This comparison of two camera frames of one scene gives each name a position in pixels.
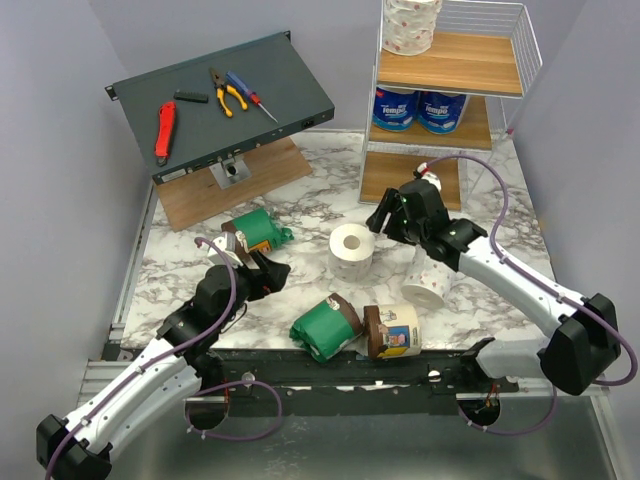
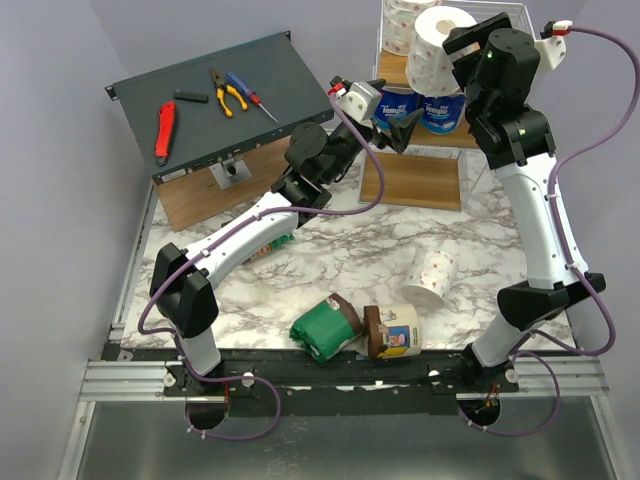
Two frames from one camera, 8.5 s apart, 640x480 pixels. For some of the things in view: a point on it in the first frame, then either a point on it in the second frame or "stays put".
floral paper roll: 428,285 stays put
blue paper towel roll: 394,110 stays put
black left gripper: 271,278 → 400,129
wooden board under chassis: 197,197 stays put
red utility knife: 164,132 stays put
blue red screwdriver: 247,93 stays put
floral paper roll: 350,252 → 430,71
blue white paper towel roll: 440,113 stays put
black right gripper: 396,223 → 463,48
